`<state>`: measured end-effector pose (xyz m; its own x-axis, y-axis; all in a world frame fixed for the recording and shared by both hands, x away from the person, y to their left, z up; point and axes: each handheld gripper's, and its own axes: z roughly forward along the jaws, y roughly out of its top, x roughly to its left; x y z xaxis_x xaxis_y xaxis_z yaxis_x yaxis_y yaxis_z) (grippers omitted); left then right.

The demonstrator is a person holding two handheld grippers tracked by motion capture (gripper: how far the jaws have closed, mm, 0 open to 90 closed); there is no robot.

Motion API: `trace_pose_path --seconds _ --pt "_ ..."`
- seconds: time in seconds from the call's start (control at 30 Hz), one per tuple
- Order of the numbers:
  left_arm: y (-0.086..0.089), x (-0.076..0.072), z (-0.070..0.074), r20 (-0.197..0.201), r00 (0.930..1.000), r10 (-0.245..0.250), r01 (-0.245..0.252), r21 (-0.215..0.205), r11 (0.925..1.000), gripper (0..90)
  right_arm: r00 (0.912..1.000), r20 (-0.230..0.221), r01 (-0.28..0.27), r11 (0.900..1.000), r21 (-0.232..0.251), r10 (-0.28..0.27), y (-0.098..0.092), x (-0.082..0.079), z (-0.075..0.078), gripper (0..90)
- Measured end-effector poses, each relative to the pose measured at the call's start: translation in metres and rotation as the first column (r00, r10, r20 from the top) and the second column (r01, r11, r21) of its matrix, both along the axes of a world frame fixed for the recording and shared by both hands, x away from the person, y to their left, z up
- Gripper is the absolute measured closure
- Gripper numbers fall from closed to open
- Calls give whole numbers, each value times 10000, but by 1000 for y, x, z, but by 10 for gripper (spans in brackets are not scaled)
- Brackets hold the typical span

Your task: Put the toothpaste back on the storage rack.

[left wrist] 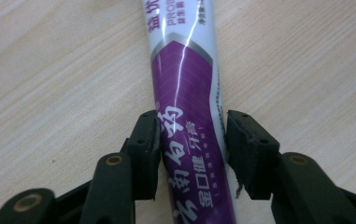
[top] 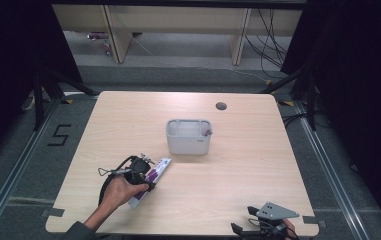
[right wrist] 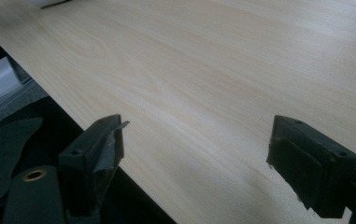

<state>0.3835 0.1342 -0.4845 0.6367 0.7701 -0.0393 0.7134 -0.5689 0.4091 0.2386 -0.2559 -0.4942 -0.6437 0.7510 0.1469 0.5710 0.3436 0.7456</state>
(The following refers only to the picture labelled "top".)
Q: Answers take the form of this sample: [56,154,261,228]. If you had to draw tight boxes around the black floor cable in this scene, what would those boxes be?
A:
[281,111,313,128]

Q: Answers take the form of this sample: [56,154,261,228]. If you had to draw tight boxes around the white and purple toothpaste tube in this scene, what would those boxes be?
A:
[127,157,173,209]

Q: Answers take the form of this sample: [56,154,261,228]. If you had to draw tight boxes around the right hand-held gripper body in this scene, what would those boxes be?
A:
[243,201,300,240]

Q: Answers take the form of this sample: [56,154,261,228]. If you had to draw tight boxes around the aluminium floor rail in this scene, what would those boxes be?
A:
[0,96,62,240]
[292,99,373,240]

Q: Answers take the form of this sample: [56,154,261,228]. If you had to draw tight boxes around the person's right hand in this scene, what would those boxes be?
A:
[281,218,298,240]

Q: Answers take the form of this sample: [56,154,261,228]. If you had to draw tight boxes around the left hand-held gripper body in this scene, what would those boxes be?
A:
[112,153,156,188]

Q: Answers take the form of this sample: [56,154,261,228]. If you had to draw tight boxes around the bundle of black hanging cables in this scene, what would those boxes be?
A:
[243,8,290,80]

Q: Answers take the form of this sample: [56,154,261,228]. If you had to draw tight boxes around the person's left hand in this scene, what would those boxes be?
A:
[102,175,150,210]

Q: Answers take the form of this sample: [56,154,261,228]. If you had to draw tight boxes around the beige wooden desk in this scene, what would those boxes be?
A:
[51,3,304,66]

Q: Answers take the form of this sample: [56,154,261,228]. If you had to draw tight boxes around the black metal stand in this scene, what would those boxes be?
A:
[258,64,318,132]
[32,68,100,132]

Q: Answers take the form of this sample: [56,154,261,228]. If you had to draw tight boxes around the black curtain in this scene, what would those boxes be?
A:
[0,0,83,164]
[279,0,381,231]

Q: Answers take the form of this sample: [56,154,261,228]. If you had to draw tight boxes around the red item on floor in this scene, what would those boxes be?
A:
[87,31,112,56]

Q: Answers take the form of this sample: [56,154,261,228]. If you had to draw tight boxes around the grey plastic holder box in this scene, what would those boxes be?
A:
[165,118,213,156]

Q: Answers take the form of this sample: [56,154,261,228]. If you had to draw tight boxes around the grey tape strip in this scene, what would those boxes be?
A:
[302,215,328,230]
[40,207,66,218]

